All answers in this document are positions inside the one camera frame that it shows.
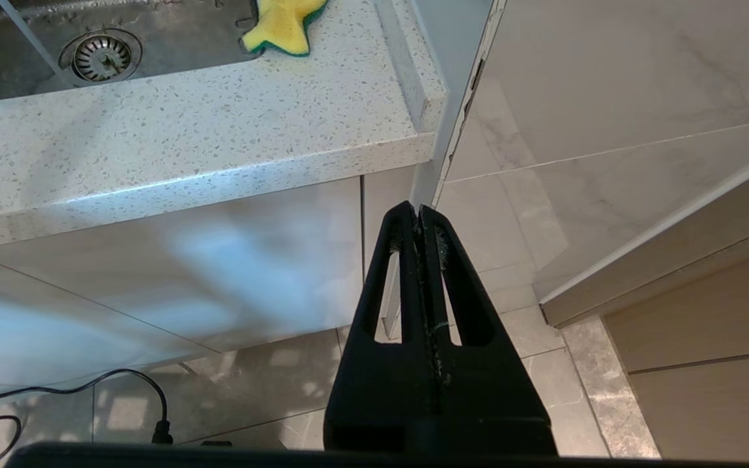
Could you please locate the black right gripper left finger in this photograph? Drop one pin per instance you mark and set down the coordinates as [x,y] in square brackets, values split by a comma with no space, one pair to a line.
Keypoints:
[381,390]

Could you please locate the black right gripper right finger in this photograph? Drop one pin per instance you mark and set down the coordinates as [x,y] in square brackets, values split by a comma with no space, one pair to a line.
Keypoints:
[491,403]

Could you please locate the yellow green sponge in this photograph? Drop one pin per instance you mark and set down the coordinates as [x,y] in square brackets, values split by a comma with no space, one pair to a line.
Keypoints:
[283,32]

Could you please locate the stainless steel sink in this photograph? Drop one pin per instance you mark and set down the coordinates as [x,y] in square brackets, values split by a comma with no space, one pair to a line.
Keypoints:
[186,39]

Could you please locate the metal sink drain strainer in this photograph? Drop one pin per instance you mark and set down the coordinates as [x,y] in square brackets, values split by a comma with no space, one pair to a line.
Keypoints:
[100,58]

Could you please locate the narrow glossy cabinet door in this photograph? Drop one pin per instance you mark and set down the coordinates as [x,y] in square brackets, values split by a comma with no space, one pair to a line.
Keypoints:
[381,201]

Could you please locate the light wooden cabinet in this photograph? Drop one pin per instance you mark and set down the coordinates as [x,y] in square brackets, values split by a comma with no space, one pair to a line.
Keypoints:
[706,325]

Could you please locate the wide glossy cabinet door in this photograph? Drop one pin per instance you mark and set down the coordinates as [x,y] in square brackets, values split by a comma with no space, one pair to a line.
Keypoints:
[153,273]

